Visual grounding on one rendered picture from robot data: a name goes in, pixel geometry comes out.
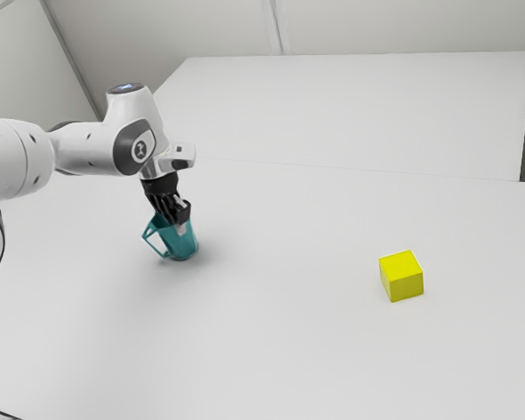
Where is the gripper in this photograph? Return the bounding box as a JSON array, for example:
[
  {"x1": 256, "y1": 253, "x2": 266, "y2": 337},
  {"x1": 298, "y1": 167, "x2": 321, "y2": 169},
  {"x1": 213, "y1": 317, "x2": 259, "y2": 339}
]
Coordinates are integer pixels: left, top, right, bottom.
[{"x1": 140, "y1": 171, "x2": 193, "y2": 237}]

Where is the teal faceted mug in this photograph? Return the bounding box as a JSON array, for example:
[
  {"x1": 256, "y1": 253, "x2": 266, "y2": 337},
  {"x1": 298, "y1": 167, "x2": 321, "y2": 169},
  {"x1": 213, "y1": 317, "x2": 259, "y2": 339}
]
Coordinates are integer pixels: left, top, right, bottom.
[{"x1": 141, "y1": 211, "x2": 200, "y2": 262}]

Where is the yellow cube block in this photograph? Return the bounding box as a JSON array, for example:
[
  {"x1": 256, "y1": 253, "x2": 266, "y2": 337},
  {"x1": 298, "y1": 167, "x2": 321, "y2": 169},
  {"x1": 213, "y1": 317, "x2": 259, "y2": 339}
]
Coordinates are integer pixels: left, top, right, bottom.
[{"x1": 378, "y1": 249, "x2": 425, "y2": 304}]

